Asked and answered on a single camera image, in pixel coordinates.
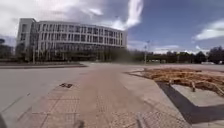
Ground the reddish brick paved path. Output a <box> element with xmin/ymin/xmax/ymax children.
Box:
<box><xmin>19</xmin><ymin>64</ymin><xmax>194</xmax><ymax>128</ymax></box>

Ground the lamp pole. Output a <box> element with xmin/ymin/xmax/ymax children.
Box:
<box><xmin>143</xmin><ymin>40</ymin><xmax>151</xmax><ymax>65</ymax></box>

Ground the dark manhole cover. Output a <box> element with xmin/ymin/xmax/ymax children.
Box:
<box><xmin>59</xmin><ymin>82</ymin><xmax>74</xmax><ymax>89</ymax></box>

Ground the large pale multi-storey building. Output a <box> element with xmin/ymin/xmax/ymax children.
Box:
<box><xmin>15</xmin><ymin>17</ymin><xmax>128</xmax><ymax>63</ymax></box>

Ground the row of trees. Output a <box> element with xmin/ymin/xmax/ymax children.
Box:
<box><xmin>0</xmin><ymin>38</ymin><xmax>224</xmax><ymax>65</ymax></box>

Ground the low planter bed edge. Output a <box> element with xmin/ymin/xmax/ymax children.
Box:
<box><xmin>0</xmin><ymin>61</ymin><xmax>88</xmax><ymax>70</ymax></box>

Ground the dry brown plant bed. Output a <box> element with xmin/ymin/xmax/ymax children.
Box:
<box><xmin>129</xmin><ymin>67</ymin><xmax>224</xmax><ymax>98</ymax></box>

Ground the grey paved plaza ground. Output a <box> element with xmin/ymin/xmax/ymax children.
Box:
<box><xmin>0</xmin><ymin>62</ymin><xmax>224</xmax><ymax>128</ymax></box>

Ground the dark stone border strip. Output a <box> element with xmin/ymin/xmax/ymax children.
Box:
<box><xmin>156</xmin><ymin>81</ymin><xmax>224</xmax><ymax>125</ymax></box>

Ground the pale stone slab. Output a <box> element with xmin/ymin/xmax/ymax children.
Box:
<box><xmin>171</xmin><ymin>83</ymin><xmax>224</xmax><ymax>108</ymax></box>

